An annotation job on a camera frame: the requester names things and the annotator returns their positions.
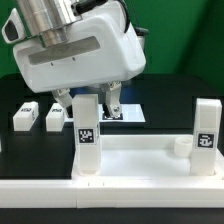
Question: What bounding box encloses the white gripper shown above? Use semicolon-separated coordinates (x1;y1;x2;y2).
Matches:
13;1;146;118

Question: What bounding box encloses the white desk tabletop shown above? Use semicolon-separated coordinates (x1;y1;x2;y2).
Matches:
71;134;224;180

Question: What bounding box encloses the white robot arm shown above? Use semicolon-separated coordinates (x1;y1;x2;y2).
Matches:
2;0;148;117

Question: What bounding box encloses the fiducial marker sheet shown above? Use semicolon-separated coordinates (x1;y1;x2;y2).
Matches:
64;103;147;124

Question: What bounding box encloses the white L-shaped wall fence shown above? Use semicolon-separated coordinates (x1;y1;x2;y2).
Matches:
0;180;224;208

